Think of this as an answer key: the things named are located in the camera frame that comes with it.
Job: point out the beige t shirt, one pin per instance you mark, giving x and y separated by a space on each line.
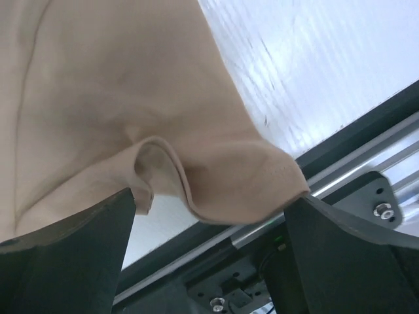
98 96

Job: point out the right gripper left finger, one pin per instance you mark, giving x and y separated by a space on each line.
71 266

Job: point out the aluminium front frame rail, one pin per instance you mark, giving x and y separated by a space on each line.
386 144

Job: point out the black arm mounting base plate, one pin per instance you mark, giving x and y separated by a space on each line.
262 276

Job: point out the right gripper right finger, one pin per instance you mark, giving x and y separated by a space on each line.
350 265

